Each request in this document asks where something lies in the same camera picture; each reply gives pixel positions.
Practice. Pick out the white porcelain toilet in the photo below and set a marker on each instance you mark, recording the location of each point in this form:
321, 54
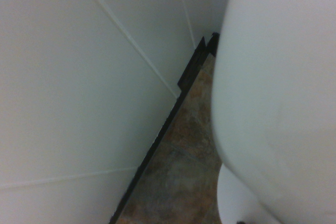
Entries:
275, 77

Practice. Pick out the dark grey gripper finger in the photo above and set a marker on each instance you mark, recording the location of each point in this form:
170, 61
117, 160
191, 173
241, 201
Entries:
241, 222

